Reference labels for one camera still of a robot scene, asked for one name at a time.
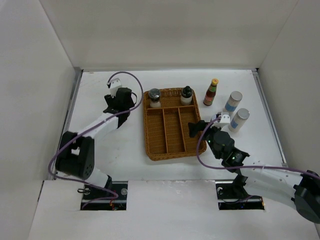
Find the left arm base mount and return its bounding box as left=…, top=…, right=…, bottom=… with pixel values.
left=77, top=181, right=129, bottom=211

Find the red ketchup bottle yellow cap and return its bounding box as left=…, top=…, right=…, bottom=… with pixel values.
left=203, top=78, right=219, bottom=106

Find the brown wicker divided basket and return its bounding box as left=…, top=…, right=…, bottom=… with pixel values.
left=142, top=87, right=201, bottom=161

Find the clear-cap salt grinder bottle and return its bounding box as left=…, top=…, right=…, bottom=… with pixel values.
left=148, top=88, right=161, bottom=108

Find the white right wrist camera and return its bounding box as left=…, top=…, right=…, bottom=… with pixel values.
left=216, top=112, right=231, bottom=128

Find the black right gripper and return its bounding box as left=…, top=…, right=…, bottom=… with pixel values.
left=188, top=120, right=224, bottom=160

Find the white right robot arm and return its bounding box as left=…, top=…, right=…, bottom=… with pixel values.
left=188, top=118, right=320, bottom=224

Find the blue-label white granule bottle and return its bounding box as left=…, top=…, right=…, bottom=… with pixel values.
left=223, top=91, right=243, bottom=115

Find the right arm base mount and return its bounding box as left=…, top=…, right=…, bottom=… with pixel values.
left=215, top=176, right=265, bottom=211

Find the white-lid brown spice jar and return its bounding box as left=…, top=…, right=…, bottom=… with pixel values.
left=210, top=113, right=221, bottom=121

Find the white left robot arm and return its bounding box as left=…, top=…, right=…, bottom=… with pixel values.
left=55, top=87, right=135, bottom=200

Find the black-cap glass salt bottle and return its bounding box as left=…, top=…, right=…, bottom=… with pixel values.
left=180, top=85, right=193, bottom=106

